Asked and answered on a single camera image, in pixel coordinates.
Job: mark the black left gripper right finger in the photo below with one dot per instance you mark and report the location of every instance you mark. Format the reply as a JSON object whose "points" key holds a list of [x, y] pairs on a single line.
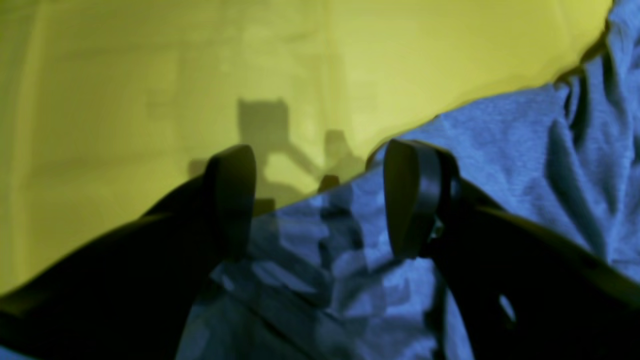
{"points": [[523, 291]]}

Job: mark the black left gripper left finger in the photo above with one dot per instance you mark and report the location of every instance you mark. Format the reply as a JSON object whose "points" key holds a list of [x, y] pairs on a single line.
{"points": [[127, 294]]}

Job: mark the yellow table cloth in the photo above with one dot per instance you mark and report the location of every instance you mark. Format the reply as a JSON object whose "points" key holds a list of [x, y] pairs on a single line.
{"points": [[108, 104]]}

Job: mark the grey t-shirt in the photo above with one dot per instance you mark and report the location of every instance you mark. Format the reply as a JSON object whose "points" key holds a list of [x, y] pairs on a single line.
{"points": [[320, 281]]}

